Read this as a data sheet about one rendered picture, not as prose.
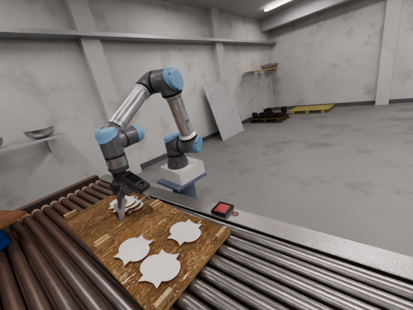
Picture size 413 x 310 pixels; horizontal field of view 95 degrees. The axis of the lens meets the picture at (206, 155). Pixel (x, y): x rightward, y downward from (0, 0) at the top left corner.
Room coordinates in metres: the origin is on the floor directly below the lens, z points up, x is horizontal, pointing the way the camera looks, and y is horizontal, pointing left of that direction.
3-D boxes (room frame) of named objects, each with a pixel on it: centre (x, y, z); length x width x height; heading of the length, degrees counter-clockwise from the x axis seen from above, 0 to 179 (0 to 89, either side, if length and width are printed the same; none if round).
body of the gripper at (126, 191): (0.71, 0.35, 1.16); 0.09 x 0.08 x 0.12; 57
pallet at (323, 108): (6.77, -4.01, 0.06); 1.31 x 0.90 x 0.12; 42
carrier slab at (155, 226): (0.59, 0.23, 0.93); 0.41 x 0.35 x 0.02; 47
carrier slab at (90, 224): (0.87, 0.54, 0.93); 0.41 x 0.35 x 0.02; 48
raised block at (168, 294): (0.36, 0.18, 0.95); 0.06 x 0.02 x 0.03; 137
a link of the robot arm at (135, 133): (0.81, 0.32, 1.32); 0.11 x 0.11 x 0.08; 62
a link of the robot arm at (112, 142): (0.71, 0.35, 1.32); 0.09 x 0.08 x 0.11; 152
